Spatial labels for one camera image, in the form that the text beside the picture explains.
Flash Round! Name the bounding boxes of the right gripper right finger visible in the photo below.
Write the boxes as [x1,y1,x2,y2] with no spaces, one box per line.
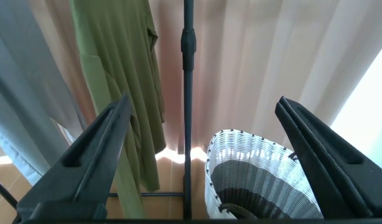
[274,95,382,219]

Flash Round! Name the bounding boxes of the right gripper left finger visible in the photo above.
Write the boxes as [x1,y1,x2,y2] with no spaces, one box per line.
[16,93,133,220]

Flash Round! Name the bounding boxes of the pale grey shorts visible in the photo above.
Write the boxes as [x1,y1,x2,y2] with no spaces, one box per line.
[0,0,88,187]

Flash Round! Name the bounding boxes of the green garment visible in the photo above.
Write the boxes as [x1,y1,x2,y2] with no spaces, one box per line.
[68,0,167,220]

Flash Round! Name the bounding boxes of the white laundry basket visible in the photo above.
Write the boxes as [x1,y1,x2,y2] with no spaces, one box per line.
[204,129,324,220]

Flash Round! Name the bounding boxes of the black clothes rack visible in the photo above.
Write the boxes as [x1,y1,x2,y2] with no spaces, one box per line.
[0,0,197,220]

